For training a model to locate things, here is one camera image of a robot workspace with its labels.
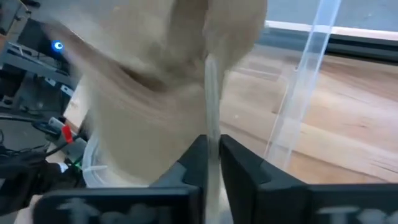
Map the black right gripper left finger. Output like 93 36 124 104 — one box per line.
32 134 209 224

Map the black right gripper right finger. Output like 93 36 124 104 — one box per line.
219 134 398 224

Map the soft fabric hat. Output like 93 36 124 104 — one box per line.
43 0 268 224

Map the white translucent round container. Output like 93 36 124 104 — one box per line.
81 132 150 189

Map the grey plug connector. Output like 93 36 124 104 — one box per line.
46 116 88 162

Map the clear acrylic stand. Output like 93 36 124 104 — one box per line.
264 0 343 170

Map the red tag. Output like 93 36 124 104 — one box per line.
61 124 75 145

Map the black box with blue light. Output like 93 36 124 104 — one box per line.
17 18 74 63

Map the black table edge rail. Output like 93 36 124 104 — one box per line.
257 27 398 66

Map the black cable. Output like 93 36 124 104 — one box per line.
0 114 52 124

